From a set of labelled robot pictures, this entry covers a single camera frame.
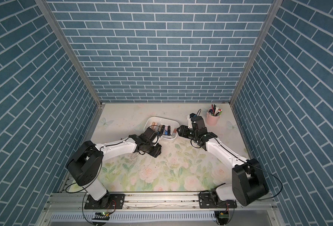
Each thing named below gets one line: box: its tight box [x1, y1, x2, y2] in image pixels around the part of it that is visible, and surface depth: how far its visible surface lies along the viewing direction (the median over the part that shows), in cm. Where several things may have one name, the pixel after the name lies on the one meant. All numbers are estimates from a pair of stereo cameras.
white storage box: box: [143, 116, 181, 141], surface depth 106 cm
